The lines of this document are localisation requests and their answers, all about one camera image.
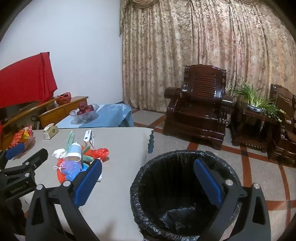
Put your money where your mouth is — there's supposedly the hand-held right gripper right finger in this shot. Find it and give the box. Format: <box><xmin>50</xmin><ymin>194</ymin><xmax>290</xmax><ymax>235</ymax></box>
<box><xmin>193</xmin><ymin>158</ymin><xmax>272</xmax><ymax>241</ymax></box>

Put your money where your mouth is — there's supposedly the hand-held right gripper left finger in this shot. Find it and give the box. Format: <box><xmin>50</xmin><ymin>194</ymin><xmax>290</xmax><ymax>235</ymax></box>
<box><xmin>25</xmin><ymin>159</ymin><xmax>103</xmax><ymax>241</ymax></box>

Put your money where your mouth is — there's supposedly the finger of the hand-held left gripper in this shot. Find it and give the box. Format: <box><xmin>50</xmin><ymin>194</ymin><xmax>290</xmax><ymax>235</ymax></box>
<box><xmin>0</xmin><ymin>142</ymin><xmax>25</xmax><ymax>173</ymax></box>
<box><xmin>0</xmin><ymin>148</ymin><xmax>49</xmax><ymax>184</ymax></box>

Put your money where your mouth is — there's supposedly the white tissue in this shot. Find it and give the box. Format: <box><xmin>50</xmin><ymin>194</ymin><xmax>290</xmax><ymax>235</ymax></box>
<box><xmin>53</xmin><ymin>148</ymin><xmax>67</xmax><ymax>159</ymax></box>

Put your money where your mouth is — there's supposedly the black lined trash bin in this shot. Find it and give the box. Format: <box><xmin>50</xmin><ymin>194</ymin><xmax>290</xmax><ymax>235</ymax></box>
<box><xmin>130</xmin><ymin>150</ymin><xmax>242</xmax><ymax>241</ymax></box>

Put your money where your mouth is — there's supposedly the red yellow snack packet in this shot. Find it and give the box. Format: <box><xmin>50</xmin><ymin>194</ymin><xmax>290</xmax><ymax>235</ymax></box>
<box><xmin>9</xmin><ymin>125</ymin><xmax>33</xmax><ymax>149</ymax></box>

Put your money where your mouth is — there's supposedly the purple plastic bag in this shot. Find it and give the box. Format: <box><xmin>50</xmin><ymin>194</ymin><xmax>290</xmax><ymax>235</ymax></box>
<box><xmin>60</xmin><ymin>160</ymin><xmax>81</xmax><ymax>181</ymax></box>

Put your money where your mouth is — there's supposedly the orange mesh mat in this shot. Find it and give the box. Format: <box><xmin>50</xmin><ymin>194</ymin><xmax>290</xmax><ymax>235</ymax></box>
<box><xmin>57</xmin><ymin>158</ymin><xmax>70</xmax><ymax>184</ymax></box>

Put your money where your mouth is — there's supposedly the tissue box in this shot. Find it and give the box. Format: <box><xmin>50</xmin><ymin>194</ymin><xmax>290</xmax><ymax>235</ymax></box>
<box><xmin>43</xmin><ymin>123</ymin><xmax>59</xmax><ymax>140</ymax></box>

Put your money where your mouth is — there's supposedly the red plastic bag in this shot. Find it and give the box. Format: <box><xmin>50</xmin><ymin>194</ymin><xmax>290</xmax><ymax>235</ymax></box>
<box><xmin>89</xmin><ymin>148</ymin><xmax>110</xmax><ymax>163</ymax></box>

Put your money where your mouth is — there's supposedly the blue face mask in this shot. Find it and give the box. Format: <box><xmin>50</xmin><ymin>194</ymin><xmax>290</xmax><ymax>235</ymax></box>
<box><xmin>66</xmin><ymin>142</ymin><xmax>83</xmax><ymax>163</ymax></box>

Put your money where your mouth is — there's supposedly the curved light wooden bench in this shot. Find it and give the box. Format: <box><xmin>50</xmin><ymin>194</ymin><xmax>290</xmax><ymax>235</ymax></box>
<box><xmin>0</xmin><ymin>98</ymin><xmax>57</xmax><ymax>151</ymax></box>

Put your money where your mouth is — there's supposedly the white and blue small box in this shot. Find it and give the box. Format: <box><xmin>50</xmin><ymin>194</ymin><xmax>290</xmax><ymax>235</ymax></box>
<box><xmin>83</xmin><ymin>130</ymin><xmax>96</xmax><ymax>149</ymax></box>

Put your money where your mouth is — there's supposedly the light wooden cabinet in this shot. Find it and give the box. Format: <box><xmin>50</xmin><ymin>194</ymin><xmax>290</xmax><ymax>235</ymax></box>
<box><xmin>38</xmin><ymin>96</ymin><xmax>89</xmax><ymax>129</ymax></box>

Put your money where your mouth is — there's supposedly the glass fruit bowl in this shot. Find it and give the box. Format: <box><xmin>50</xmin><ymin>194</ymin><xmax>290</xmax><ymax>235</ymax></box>
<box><xmin>70</xmin><ymin>104</ymin><xmax>100</xmax><ymax>124</ymax></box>

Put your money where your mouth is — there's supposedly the red woven basket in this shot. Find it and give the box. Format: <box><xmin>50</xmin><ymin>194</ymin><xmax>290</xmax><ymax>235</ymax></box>
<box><xmin>56</xmin><ymin>92</ymin><xmax>72</xmax><ymax>105</ymax></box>

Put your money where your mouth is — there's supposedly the dark wooden side table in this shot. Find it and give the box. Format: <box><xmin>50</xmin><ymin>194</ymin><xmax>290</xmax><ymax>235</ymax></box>
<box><xmin>231</xmin><ymin>102</ymin><xmax>281</xmax><ymax>153</ymax></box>

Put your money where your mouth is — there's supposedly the red cloth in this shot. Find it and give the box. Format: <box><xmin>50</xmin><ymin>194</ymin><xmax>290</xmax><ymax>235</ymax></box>
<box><xmin>0</xmin><ymin>52</ymin><xmax>58</xmax><ymax>109</ymax></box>

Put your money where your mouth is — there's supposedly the blue tablecloth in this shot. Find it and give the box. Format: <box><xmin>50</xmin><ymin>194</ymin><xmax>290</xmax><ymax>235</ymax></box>
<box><xmin>56</xmin><ymin>103</ymin><xmax>134</xmax><ymax>129</ymax></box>

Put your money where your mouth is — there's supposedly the dark wooden armchair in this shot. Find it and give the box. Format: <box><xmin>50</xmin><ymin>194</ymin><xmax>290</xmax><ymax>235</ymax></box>
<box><xmin>163</xmin><ymin>64</ymin><xmax>234</xmax><ymax>150</ymax></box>
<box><xmin>268</xmin><ymin>84</ymin><xmax>296</xmax><ymax>167</ymax></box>

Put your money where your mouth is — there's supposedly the green potted plant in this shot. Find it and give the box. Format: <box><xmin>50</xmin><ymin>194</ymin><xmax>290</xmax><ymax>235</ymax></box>
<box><xmin>229</xmin><ymin>82</ymin><xmax>286</xmax><ymax>122</ymax></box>

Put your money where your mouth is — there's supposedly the beige floral curtain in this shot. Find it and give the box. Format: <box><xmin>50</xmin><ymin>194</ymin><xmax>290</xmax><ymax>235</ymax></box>
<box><xmin>119</xmin><ymin>0</ymin><xmax>296</xmax><ymax>126</ymax></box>

